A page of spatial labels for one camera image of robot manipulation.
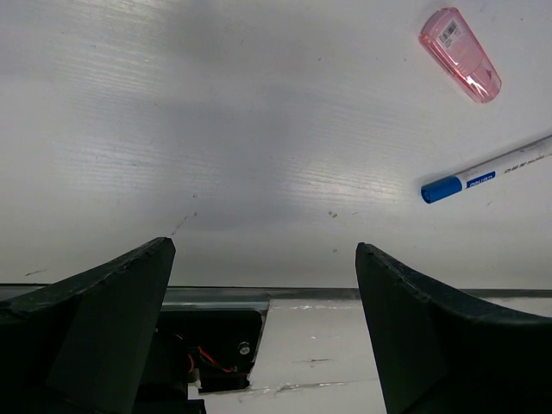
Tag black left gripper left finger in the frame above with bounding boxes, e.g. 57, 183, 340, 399
1, 237, 176, 413

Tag pink translucent case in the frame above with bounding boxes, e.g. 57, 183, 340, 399
418, 7, 502, 104

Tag blue white marker pen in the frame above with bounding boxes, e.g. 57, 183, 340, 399
420, 135, 551, 204

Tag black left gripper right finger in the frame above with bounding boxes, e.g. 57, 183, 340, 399
355, 243, 551, 413

